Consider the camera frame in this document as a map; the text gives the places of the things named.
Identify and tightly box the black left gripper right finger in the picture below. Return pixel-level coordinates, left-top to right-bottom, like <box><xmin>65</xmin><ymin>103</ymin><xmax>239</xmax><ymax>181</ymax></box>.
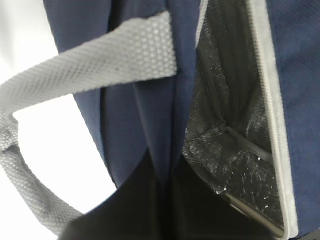
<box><xmin>172</xmin><ymin>157</ymin><xmax>284</xmax><ymax>240</ymax></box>

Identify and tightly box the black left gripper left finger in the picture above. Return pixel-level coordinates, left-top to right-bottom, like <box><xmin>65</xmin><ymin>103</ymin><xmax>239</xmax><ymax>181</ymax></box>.
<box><xmin>59</xmin><ymin>152</ymin><xmax>160</xmax><ymax>240</ymax></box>

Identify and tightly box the navy blue lunch bag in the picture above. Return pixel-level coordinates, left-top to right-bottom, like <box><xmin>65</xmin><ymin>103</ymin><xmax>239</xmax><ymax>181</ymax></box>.
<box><xmin>0</xmin><ymin>0</ymin><xmax>320</xmax><ymax>240</ymax></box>

